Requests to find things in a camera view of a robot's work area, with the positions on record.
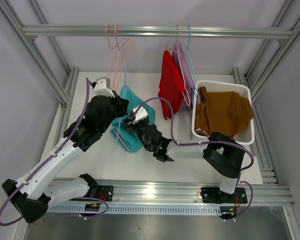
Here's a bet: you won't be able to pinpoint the teal trousers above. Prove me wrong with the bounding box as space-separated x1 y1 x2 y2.
110 84 143 153

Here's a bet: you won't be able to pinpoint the blue hanger of teal trousers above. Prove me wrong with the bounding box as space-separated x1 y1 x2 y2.
114 64 130 145

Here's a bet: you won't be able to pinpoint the pink hanger of brown trousers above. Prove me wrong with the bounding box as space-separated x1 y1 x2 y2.
112 24 134 90

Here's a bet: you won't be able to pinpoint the brown trousers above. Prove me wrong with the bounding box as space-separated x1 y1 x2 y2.
194 86 254 140

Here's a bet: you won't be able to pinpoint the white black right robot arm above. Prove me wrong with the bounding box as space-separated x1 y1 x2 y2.
124 118 248 204

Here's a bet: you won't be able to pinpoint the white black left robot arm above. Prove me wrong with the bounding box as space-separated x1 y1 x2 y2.
2 92 129 223

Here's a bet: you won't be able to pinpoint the red trousers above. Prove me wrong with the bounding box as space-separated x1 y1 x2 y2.
158 50 186 115

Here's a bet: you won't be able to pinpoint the blue hanger of lilac trousers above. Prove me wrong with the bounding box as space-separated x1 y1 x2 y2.
181 25 201 103

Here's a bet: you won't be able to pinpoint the lilac trousers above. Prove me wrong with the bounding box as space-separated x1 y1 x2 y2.
171 40 195 112

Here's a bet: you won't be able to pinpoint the pink hanger of red trousers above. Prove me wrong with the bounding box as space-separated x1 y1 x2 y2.
166 25 195 111

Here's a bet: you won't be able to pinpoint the white plastic basket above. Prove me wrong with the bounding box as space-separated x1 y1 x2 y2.
190 80 255 145

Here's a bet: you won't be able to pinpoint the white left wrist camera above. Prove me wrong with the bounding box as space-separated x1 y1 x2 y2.
92 76 115 98

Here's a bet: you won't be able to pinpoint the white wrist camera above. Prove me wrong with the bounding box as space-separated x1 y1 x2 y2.
92 76 115 98
131 106 148 125

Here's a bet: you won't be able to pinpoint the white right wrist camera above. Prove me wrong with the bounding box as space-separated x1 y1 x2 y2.
131 106 148 125

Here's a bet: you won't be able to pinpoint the aluminium left frame post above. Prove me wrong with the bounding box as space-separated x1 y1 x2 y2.
0 0 80 106

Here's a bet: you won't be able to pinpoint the aluminium frame post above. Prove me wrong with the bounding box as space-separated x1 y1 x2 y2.
0 0 80 106
231 0 300 102

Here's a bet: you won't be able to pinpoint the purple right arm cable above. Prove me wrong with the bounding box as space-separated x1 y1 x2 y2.
131 96 255 173

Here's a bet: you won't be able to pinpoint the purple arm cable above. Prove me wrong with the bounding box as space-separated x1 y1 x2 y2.
131 96 255 173
0 77 97 226

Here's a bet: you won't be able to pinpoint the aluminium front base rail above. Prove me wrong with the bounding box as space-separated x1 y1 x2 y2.
22 177 296 207

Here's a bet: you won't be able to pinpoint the aluminium hanging rail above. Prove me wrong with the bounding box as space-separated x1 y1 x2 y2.
21 24 293 40

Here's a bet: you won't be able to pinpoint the grey slotted cable duct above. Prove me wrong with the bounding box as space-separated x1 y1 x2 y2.
47 203 222 216

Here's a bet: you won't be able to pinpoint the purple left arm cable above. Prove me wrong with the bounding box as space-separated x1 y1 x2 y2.
0 77 97 226

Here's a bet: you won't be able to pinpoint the aluminium right frame post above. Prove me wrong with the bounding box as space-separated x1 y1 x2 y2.
231 0 300 102

